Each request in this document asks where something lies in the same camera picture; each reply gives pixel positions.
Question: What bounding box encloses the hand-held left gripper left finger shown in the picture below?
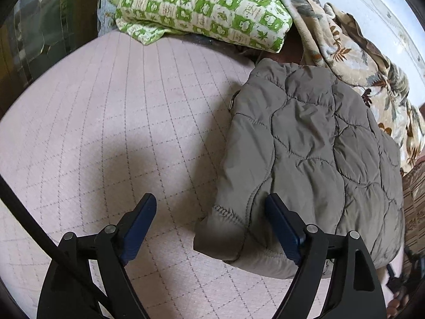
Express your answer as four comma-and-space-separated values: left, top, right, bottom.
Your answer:
36, 193, 157, 319

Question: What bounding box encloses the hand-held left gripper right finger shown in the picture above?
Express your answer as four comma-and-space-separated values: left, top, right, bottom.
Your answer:
265, 193, 387, 319

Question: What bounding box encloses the grey quilted hooded jacket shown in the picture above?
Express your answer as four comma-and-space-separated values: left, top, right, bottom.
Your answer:
193, 58, 405, 280

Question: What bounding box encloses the striped sofa cushion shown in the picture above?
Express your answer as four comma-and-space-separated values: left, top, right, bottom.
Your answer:
402, 169, 425, 253

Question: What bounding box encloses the bed with pink quilted cover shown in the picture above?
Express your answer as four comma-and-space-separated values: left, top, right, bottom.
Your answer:
0, 31, 333, 319

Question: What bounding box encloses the brown pillow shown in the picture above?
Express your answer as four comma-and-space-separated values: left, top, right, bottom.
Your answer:
256, 30, 304, 67

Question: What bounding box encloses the beige leaf-print blanket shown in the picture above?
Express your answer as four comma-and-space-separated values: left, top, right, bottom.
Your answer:
247, 0, 425, 177

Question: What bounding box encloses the wooden glass door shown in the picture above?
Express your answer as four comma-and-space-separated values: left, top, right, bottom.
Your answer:
0, 0, 100, 114

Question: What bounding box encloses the green checkered pillow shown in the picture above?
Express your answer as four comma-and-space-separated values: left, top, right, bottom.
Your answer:
111, 0, 293, 53

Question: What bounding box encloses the black cable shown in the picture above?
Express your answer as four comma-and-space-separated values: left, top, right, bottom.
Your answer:
0, 176, 110, 309

